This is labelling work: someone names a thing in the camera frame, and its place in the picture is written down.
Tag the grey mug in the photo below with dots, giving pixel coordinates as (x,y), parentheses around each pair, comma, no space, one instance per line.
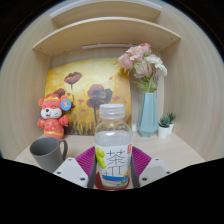
(46,153)

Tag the tall teal vase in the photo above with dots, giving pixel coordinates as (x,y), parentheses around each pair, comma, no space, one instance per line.
(147,116)

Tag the white light bar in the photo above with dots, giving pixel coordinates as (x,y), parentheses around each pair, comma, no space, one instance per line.
(108,46)

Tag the pink and white flower bouquet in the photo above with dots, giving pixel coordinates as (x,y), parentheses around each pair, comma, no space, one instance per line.
(141,63)

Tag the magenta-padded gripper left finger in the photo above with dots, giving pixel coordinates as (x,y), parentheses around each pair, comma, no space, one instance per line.
(70,170)

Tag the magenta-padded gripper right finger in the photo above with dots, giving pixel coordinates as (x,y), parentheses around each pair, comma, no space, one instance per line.
(155,170)

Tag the light wooden shelf unit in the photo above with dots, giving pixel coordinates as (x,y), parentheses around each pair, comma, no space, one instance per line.
(106,31)

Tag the small potted succulent white pot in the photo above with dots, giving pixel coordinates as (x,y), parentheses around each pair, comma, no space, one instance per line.
(163,128)
(172,121)

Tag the red plush toy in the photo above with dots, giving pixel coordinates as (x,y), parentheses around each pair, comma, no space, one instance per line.
(52,120)

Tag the yellow poppy painting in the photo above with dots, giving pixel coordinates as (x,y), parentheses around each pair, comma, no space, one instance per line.
(90,73)

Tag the clear plastic drink bottle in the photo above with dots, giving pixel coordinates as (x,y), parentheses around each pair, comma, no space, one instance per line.
(113,140)

